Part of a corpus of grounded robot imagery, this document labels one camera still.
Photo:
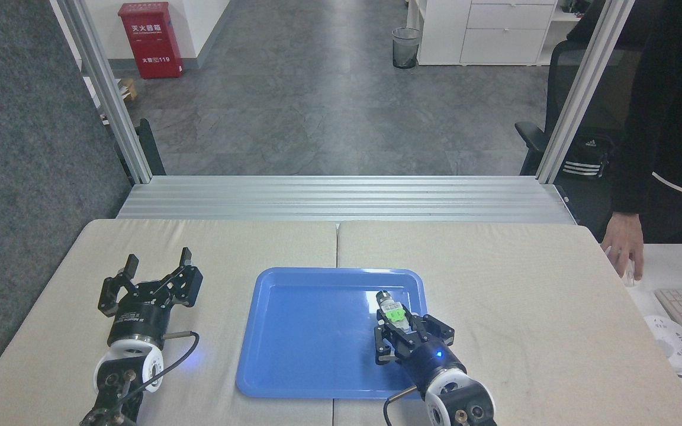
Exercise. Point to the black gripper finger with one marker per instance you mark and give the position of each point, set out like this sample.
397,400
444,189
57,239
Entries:
108,293
385,343
436,331
186,287

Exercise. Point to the red fire extinguisher box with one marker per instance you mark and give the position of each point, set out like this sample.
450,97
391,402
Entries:
150,41

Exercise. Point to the black mesh trash bin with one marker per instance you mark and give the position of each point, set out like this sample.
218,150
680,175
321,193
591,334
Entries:
406,48

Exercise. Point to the switch part with green clip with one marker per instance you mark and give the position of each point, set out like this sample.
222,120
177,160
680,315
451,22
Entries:
391,310

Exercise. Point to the person's hand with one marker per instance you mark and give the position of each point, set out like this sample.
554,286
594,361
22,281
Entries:
622,239

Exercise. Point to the grey felt partition panel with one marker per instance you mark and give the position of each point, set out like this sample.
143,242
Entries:
27,177

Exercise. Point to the silver aluminium post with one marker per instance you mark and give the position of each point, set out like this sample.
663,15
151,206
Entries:
584,89
107,94

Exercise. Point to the small wooden box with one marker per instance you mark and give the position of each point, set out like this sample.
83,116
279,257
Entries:
128,90

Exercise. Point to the black bag with white stripes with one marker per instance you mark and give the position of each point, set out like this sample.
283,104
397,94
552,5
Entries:
586,157

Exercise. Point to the white power strip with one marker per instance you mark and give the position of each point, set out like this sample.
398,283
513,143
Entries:
675,343

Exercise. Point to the black office chair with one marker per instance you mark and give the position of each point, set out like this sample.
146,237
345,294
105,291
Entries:
560,89

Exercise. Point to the blue plastic tray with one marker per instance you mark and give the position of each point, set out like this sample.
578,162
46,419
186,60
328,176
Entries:
317,334

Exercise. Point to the silver aluminium rail platform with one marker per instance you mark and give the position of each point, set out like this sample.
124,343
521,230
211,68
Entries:
347,198

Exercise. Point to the black post bracket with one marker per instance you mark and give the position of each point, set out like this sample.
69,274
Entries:
150,148

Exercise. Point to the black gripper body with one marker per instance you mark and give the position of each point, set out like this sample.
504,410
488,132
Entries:
433,358
140,319

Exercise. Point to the person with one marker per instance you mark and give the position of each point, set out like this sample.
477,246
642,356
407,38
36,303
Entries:
678,118

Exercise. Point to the white drawer cabinet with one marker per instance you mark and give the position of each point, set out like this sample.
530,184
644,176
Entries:
483,32

